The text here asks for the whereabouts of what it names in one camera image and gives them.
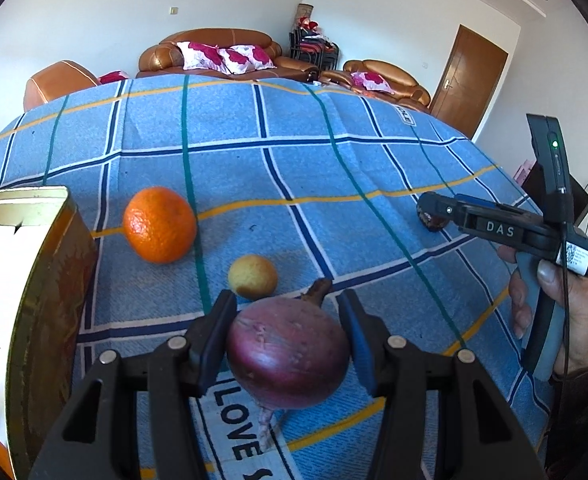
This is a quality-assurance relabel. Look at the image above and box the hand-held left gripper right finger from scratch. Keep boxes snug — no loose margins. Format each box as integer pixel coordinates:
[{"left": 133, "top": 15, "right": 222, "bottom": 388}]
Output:
[{"left": 336, "top": 289, "right": 547, "bottom": 480}]

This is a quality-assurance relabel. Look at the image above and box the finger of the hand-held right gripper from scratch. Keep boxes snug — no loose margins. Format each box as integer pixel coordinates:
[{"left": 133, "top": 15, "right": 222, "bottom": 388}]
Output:
[{"left": 418, "top": 191, "right": 462, "bottom": 221}]

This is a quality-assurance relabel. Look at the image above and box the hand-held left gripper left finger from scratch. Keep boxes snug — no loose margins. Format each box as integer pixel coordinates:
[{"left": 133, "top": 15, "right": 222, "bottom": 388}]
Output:
[{"left": 26, "top": 290, "right": 238, "bottom": 480}]

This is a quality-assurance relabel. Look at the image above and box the dark passion fruit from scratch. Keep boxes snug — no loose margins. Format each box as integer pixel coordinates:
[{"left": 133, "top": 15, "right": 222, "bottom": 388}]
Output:
[{"left": 420, "top": 210, "right": 450, "bottom": 232}]

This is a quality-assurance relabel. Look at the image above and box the red onion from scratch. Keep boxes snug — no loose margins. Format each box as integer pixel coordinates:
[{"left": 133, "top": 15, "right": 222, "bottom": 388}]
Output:
[{"left": 225, "top": 278, "right": 351, "bottom": 453}]

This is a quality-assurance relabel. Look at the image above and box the gold metal tin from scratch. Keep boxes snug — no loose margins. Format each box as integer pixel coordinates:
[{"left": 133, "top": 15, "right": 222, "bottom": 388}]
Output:
[{"left": 0, "top": 186, "right": 100, "bottom": 480}]

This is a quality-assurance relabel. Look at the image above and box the person's right forearm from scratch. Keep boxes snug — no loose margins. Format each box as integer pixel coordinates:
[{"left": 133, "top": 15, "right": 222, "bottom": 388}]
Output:
[{"left": 546, "top": 327, "right": 588, "bottom": 480}]

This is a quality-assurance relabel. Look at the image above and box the person's right hand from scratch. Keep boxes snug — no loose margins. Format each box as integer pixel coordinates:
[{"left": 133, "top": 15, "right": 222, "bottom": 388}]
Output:
[{"left": 496, "top": 244, "right": 588, "bottom": 378}]

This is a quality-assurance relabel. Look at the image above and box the black television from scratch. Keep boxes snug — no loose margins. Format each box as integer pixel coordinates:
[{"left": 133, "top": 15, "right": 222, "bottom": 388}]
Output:
[{"left": 571, "top": 177, "right": 588, "bottom": 223}]

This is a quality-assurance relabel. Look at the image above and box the pink box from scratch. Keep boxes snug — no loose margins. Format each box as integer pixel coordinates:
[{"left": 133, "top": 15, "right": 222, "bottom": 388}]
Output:
[{"left": 511, "top": 159, "right": 535, "bottom": 183}]

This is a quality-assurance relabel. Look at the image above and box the small round citrus fruit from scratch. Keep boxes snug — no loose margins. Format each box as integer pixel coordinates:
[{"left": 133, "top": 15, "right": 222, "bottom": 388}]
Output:
[{"left": 227, "top": 255, "right": 279, "bottom": 301}]

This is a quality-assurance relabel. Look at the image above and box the brown wooden door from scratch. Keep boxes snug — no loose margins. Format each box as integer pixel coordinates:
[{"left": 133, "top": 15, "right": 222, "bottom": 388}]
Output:
[{"left": 429, "top": 25, "right": 509, "bottom": 133}]

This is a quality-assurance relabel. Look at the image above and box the large orange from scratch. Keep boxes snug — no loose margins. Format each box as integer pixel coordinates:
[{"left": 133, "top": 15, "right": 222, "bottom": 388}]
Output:
[{"left": 123, "top": 186, "right": 198, "bottom": 264}]

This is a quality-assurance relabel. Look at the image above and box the brown leather armchair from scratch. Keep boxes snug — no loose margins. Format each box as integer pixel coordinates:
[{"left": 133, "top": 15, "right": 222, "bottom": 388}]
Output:
[
  {"left": 319, "top": 59, "right": 431, "bottom": 111},
  {"left": 23, "top": 60, "right": 101, "bottom": 112}
]

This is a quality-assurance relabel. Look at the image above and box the blue checked blanket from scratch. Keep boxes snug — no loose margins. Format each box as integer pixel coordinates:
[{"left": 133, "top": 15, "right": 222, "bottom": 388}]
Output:
[{"left": 0, "top": 74, "right": 557, "bottom": 480}]

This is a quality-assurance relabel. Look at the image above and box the stack of dark chairs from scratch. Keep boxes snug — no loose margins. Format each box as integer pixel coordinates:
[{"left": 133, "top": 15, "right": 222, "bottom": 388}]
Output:
[{"left": 289, "top": 31, "right": 340, "bottom": 72}]

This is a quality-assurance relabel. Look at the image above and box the tall patterned vase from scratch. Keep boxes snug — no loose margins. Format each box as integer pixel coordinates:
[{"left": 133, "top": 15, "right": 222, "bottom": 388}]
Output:
[{"left": 295, "top": 4, "right": 315, "bottom": 36}]

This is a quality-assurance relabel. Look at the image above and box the long brown leather sofa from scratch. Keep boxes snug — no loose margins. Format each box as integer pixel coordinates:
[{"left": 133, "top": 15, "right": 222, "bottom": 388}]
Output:
[{"left": 138, "top": 28, "right": 320, "bottom": 81}]

